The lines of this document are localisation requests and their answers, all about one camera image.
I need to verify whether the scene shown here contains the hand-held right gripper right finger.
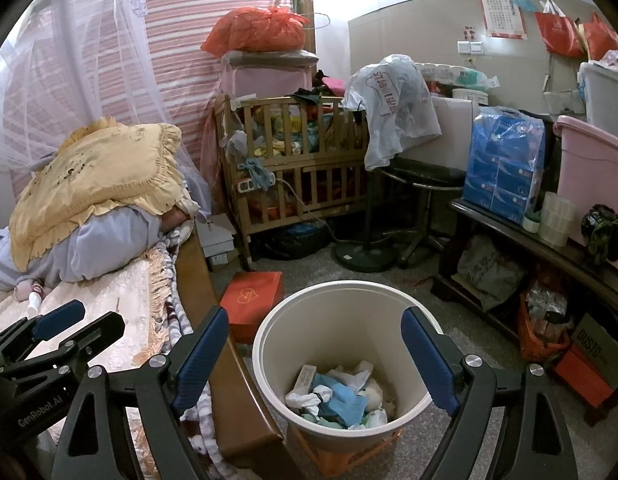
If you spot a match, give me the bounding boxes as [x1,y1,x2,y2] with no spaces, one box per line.
[400,306,580,480]

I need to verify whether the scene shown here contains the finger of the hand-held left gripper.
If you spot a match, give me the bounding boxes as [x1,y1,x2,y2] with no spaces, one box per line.
[0,300,86,361]
[0,311,126,381]

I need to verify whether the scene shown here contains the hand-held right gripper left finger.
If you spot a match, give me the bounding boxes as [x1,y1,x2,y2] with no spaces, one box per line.
[51,305,230,480]

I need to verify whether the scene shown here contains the white tissue wad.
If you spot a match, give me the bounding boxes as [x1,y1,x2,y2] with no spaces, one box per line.
[363,377,387,408]
[285,390,322,416]

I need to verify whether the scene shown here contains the white plastic bin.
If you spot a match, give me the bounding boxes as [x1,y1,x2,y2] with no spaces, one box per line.
[252,280,445,433]

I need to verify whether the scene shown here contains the blue snack wrapper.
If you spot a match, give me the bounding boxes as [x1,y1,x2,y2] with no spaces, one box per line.
[309,377,370,428]

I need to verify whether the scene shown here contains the white medicine box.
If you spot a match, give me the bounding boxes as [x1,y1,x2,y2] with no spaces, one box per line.
[289,364,320,397]

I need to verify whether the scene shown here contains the pink quilted bedspread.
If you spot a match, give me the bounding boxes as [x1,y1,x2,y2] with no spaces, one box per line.
[0,220,230,461]

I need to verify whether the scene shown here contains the red gift box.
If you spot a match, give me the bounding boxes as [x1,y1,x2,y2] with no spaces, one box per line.
[220,271,285,345]

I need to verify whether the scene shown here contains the grey blanket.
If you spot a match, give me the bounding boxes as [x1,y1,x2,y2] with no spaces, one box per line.
[0,205,167,293]

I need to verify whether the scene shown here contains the grey bag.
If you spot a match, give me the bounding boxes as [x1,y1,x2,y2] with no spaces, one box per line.
[451,235,527,311]

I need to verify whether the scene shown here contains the orange plastic bag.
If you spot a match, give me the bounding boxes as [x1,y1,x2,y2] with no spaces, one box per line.
[518,280,572,363]

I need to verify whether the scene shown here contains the white shoe boxes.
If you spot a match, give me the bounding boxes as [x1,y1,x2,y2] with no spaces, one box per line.
[195,212,237,273]

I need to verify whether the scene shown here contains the black fan base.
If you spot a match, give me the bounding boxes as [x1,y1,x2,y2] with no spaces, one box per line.
[336,240,400,273]

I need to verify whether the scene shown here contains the orange crate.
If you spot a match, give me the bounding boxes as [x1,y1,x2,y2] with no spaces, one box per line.
[289,427,402,478]

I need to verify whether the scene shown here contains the yellow frilled pillow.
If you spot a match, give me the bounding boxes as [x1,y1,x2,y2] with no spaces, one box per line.
[9,116,187,271]

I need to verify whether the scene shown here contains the dark wooden shelf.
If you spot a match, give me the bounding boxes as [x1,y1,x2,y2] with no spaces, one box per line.
[431,197,618,426]

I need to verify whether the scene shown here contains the black bag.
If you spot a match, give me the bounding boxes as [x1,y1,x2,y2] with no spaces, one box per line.
[261,222,335,261]

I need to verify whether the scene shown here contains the orange box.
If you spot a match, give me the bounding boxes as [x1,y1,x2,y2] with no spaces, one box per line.
[554,345,615,408]

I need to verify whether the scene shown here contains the black printed box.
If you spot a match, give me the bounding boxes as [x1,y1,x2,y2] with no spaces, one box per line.
[569,312,618,391]

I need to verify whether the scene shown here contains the black stool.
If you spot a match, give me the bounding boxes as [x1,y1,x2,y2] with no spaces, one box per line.
[376,155,465,266]

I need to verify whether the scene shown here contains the clear plastic container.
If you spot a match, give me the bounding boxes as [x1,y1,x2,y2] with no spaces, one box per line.
[539,191,577,247]

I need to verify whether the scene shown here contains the blue cloth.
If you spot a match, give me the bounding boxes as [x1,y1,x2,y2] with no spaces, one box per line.
[236,157,275,191]

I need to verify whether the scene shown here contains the blue tissue pack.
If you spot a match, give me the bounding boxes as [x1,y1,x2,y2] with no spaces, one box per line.
[461,106,546,225]

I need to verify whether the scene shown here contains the wooden crib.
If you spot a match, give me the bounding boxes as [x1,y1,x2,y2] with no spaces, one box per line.
[214,94,372,268]

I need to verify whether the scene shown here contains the white cardboard box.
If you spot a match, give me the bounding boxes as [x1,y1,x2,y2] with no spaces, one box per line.
[404,97,481,171]

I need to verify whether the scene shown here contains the pink plastic tub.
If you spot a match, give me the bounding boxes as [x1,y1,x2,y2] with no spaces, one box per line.
[554,115,618,246]

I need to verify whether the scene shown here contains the white plastic bag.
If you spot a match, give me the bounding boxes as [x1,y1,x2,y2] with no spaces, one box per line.
[341,54,442,171]

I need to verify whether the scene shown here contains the white mosquito net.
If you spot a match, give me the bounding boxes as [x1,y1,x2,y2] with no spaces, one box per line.
[0,0,210,211]

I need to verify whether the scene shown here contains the pink striped mattress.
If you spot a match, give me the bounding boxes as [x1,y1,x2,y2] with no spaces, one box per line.
[4,0,302,221]

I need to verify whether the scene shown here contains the white storage box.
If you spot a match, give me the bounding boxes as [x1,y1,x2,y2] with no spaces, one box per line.
[578,60,618,131]

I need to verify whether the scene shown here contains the red plastic bag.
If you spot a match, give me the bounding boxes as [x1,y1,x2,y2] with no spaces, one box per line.
[201,6,310,56]

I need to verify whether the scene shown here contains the red shopping bag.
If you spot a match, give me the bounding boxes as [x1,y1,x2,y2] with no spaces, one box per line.
[582,12,618,61]
[534,0,587,58]

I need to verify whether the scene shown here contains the wooden bed frame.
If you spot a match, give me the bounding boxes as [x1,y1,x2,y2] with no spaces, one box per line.
[174,220,285,461]

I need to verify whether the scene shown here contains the wall calendar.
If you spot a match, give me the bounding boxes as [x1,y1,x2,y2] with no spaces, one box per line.
[478,0,529,40]

